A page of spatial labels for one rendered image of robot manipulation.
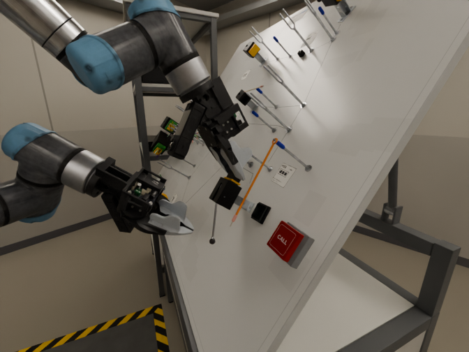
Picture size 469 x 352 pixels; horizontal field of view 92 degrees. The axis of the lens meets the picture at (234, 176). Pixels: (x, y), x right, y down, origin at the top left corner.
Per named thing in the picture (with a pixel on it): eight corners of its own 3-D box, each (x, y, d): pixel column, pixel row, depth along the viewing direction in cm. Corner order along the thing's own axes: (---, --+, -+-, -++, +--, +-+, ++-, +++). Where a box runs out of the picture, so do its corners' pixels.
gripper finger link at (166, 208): (201, 220, 45) (159, 198, 43) (190, 233, 49) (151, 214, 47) (206, 209, 47) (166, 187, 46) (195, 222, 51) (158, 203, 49)
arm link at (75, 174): (61, 191, 42) (91, 166, 49) (84, 203, 43) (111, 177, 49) (60, 165, 38) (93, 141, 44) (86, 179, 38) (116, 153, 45)
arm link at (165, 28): (116, 21, 39) (157, 7, 42) (155, 82, 43) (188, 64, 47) (125, -6, 32) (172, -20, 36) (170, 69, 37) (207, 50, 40)
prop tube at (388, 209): (393, 218, 66) (396, 113, 54) (384, 214, 68) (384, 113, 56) (400, 213, 67) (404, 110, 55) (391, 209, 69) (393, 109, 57)
